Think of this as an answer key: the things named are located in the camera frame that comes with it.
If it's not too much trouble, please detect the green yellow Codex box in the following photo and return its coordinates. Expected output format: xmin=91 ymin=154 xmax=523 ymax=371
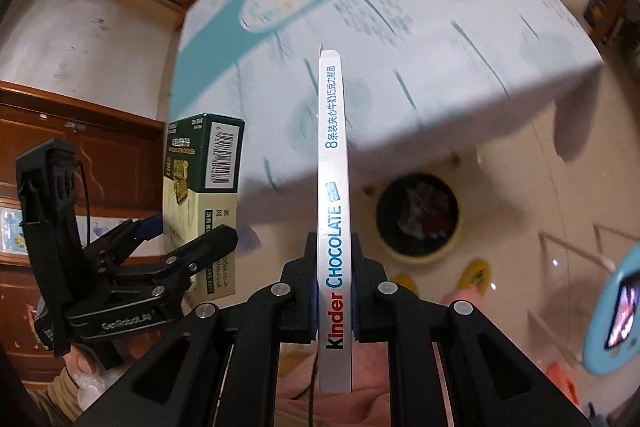
xmin=162 ymin=111 xmax=246 ymax=309

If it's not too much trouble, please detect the white Kinder chocolate box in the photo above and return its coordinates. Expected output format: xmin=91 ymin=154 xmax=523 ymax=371
xmin=317 ymin=50 xmax=352 ymax=393

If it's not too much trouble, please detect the wooden cupboard door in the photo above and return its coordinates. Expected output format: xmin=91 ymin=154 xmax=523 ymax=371
xmin=0 ymin=79 xmax=166 ymax=390

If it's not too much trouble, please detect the person's left hand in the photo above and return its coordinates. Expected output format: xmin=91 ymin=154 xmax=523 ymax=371
xmin=63 ymin=335 xmax=153 ymax=388

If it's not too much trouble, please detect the light blue plastic stool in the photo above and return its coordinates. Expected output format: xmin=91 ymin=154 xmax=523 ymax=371
xmin=582 ymin=244 xmax=639 ymax=376

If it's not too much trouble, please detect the pink trousers leg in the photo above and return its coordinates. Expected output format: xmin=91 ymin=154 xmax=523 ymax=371
xmin=274 ymin=343 xmax=390 ymax=426

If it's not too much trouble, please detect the black trash bin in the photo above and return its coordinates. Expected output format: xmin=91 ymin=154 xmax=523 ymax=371
xmin=375 ymin=172 xmax=462 ymax=265

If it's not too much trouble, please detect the floral teal tablecloth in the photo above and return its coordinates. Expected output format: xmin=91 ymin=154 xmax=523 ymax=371
xmin=168 ymin=0 xmax=603 ymax=223

